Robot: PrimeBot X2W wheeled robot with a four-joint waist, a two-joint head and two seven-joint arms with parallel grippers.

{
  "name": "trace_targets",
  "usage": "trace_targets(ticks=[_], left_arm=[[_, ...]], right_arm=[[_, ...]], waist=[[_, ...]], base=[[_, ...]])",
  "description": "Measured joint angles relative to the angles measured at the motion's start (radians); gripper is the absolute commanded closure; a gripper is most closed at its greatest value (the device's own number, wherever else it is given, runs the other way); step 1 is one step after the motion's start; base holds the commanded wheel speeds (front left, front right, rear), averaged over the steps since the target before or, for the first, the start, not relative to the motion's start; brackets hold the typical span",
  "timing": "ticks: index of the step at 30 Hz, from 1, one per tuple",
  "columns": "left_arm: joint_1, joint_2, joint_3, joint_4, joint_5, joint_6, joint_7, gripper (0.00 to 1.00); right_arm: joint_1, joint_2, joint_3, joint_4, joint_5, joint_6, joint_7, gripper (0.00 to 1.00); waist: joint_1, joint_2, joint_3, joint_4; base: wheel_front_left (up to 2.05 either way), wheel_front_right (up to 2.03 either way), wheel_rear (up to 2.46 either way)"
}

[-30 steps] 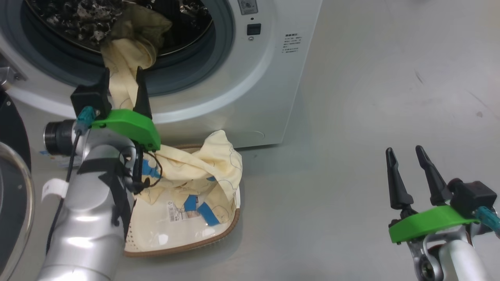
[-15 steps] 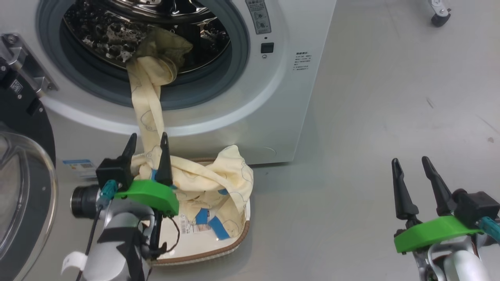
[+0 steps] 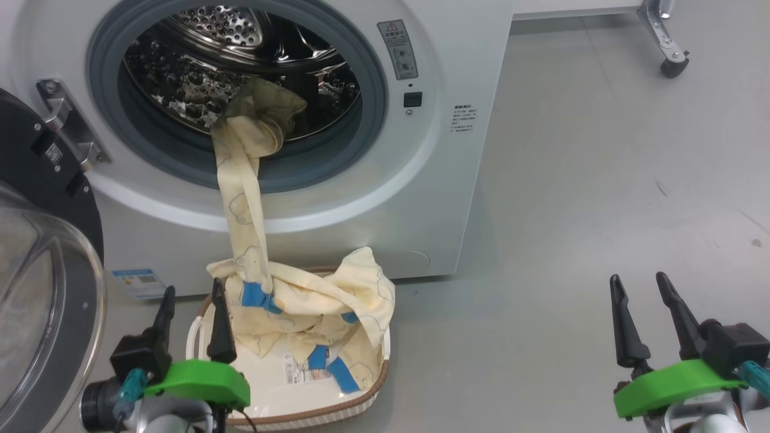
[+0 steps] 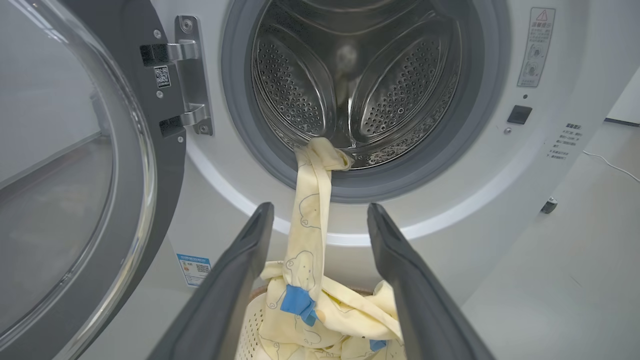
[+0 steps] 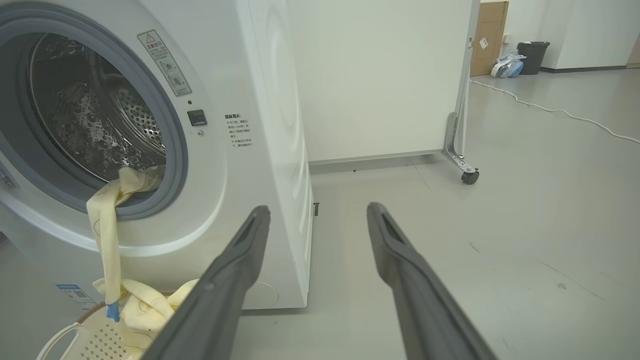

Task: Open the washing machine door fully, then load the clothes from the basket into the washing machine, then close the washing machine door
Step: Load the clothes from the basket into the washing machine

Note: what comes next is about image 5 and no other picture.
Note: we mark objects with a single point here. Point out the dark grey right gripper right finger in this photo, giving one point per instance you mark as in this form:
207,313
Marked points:
430,305

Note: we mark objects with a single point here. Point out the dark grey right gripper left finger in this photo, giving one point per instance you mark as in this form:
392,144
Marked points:
210,300

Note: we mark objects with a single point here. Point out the cream garment with blue patches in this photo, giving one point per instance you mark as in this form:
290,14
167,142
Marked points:
107,235

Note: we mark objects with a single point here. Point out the white washing machine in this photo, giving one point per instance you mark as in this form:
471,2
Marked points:
250,150

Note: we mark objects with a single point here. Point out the stainless steel washing machine drum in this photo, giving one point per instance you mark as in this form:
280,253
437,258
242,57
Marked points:
85,115

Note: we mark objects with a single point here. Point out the cream perforated laundry basket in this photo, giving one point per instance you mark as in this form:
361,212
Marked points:
95,342

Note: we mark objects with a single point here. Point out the blue energy label sticker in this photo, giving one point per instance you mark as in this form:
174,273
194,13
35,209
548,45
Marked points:
77,296

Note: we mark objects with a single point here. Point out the black caster wheel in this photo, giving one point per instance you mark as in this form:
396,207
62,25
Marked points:
470,177

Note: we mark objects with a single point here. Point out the white rolling partition panel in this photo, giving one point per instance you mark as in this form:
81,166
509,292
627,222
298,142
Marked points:
380,75

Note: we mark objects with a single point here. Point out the grey warning sticker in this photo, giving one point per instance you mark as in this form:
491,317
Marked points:
165,62

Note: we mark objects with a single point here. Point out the clear plastic bag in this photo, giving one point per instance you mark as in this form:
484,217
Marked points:
507,66

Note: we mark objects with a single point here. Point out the black trash bin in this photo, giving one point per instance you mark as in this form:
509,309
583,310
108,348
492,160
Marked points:
534,57

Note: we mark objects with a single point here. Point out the brown cardboard box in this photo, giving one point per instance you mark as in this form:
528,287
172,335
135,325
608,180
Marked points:
489,35

